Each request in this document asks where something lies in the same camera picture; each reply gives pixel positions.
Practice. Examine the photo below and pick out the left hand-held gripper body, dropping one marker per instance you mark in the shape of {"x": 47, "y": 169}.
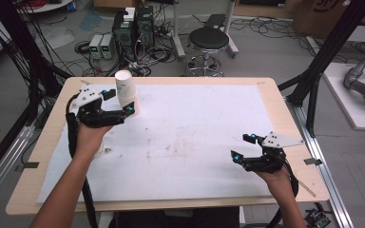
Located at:
{"x": 90, "y": 104}

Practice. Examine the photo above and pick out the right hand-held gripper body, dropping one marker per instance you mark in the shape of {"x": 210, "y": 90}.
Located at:
{"x": 274, "y": 141}

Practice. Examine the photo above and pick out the stack of white paper cups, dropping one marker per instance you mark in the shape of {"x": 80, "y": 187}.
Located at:
{"x": 125, "y": 87}

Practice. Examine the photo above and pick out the person's left hand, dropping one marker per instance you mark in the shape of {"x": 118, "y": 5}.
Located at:
{"x": 90, "y": 139}

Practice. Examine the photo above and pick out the person's right hand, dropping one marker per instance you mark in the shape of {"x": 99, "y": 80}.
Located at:
{"x": 274, "y": 182}

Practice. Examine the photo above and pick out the grey tape piece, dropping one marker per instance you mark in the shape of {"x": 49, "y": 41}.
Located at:
{"x": 313, "y": 161}
{"x": 28, "y": 166}

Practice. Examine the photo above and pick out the grey bench power supply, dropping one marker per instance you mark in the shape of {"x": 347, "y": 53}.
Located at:
{"x": 107, "y": 46}
{"x": 95, "y": 46}

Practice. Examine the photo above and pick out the white table mat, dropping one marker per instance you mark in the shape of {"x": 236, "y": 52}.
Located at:
{"x": 183, "y": 142}

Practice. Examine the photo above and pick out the black computer tower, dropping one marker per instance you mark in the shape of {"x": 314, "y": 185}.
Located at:
{"x": 145, "y": 28}
{"x": 123, "y": 38}

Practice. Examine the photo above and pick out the thin wooden stick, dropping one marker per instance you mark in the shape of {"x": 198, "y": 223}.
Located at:
{"x": 308, "y": 189}

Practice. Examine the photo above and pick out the small white box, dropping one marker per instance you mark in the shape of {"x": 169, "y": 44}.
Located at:
{"x": 129, "y": 14}

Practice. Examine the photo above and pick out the white platform board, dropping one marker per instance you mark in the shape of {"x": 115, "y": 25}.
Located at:
{"x": 348, "y": 104}

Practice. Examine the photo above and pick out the person's dark clothing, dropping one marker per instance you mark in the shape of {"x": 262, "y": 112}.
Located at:
{"x": 177, "y": 218}

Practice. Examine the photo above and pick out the green circuit board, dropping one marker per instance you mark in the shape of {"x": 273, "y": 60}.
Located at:
{"x": 317, "y": 219}

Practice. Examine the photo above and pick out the white metal stand leg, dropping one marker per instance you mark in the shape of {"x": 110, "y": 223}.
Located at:
{"x": 230, "y": 31}
{"x": 178, "y": 34}

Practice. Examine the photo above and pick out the black round stool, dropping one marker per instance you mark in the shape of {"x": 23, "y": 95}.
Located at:
{"x": 208, "y": 38}

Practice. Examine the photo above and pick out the black flat floor pedal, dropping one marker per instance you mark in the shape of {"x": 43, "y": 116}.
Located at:
{"x": 215, "y": 21}

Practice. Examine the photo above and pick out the brown cardboard box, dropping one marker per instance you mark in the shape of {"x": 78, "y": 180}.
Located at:
{"x": 310, "y": 15}

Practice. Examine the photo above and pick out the aluminium floor rail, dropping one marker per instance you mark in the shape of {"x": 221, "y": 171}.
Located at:
{"x": 326, "y": 177}
{"x": 3, "y": 167}

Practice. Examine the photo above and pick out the black metal frame post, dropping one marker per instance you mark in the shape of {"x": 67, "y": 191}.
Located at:
{"x": 22, "y": 47}
{"x": 326, "y": 50}

